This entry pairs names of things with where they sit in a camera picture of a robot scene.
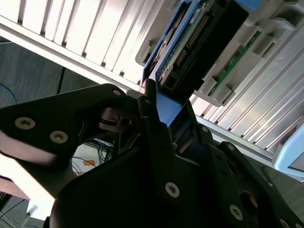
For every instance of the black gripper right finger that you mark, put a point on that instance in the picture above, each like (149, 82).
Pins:
(222, 166)

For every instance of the hard disk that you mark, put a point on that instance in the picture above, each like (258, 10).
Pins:
(168, 109)

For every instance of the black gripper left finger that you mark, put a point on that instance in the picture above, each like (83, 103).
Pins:
(59, 114)

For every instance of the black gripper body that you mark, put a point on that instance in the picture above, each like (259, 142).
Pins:
(107, 202)

